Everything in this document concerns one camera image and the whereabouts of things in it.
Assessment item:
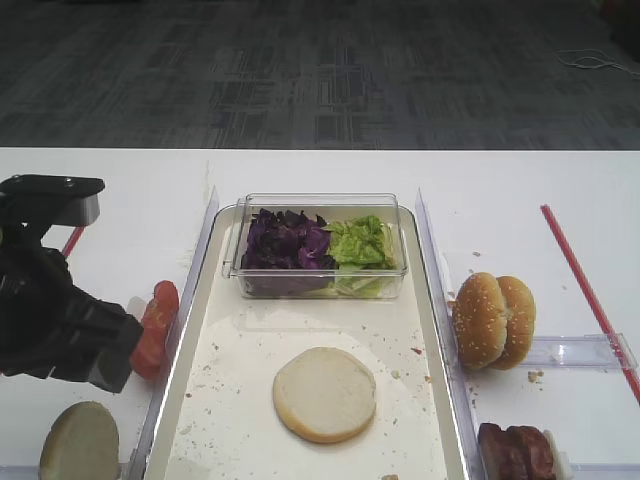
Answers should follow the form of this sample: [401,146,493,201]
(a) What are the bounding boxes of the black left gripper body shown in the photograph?
[1,223,73,378]

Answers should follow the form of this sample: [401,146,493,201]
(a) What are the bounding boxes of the left gripper black grey finger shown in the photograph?
[1,174,105,228]
[64,286,143,393]

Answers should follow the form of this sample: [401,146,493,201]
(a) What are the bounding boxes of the bun slice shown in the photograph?
[38,401,120,480]
[272,347,377,444]

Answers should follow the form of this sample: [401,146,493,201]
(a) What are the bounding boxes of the white pusher block tomato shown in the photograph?
[125,296,147,321]

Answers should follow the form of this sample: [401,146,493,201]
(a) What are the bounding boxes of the tomato slices stack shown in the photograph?
[131,280,179,381]

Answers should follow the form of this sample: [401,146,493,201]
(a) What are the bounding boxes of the green lettuce leaves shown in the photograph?
[324,215,396,270]

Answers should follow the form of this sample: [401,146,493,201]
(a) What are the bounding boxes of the meat patty left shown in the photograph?
[478,423,528,480]

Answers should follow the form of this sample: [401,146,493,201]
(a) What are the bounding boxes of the meat patty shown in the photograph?
[506,426,557,480]
[478,423,528,480]

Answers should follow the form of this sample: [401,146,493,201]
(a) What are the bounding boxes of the meat patty right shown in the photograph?
[506,426,557,480]

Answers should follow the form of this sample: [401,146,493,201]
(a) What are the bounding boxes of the white pusher block patties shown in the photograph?
[543,430,575,480]

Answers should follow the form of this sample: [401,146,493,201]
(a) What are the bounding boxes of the white metal tray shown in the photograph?
[145,207,468,479]

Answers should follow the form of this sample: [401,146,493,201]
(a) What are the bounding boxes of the purple cabbage leaves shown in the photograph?
[241,208,337,270]

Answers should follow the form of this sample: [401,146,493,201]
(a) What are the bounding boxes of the clear plastic salad container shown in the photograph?
[222,193,408,300]

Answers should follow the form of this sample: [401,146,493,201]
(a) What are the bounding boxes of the sesame bun top left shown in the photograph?
[452,272,507,370]

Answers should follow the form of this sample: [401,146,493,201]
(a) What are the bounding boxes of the sesame bun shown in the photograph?
[452,272,507,370]
[490,276,537,370]

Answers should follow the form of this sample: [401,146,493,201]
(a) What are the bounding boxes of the sesame bun top right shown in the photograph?
[490,276,537,370]

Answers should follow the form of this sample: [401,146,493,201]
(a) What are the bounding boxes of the clear pusher track lower right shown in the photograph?
[571,463,640,480]

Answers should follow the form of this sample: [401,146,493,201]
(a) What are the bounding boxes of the clear pusher track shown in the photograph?
[521,333,638,370]
[571,463,640,480]

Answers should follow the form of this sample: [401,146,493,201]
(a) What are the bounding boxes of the clear pusher track upper right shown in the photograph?
[521,333,638,370]

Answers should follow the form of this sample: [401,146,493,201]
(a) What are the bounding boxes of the left red rail strip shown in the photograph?
[61,226,85,258]

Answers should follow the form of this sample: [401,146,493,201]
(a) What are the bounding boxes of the red rail strip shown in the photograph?
[61,226,85,258]
[540,204,639,401]

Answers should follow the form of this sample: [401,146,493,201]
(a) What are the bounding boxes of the left clear long rail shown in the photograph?
[120,187,219,480]

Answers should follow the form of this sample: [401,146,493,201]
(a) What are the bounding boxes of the right red rail strip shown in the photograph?
[540,204,639,401]

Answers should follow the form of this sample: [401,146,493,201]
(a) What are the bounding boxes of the white cable on floor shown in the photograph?
[557,48,640,77]

